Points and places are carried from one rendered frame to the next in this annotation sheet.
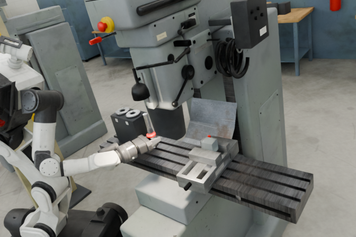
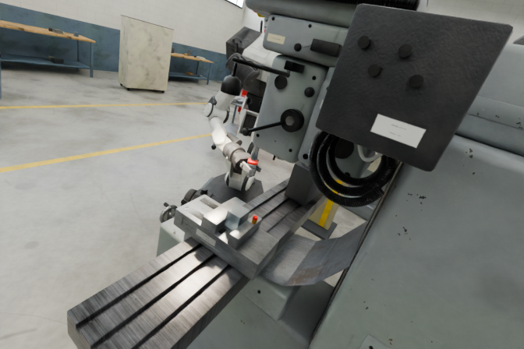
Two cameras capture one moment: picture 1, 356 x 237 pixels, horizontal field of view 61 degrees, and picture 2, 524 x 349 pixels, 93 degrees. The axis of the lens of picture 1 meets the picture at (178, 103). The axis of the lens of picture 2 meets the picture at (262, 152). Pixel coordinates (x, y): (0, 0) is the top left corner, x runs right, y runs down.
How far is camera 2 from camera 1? 1.36 m
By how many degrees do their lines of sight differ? 68
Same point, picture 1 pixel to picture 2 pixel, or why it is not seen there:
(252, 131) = (323, 332)
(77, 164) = (214, 124)
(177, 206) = not seen: hidden behind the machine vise
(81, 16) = not seen: outside the picture
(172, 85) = (263, 115)
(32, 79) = (257, 56)
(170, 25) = (298, 33)
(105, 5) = not seen: outside the picture
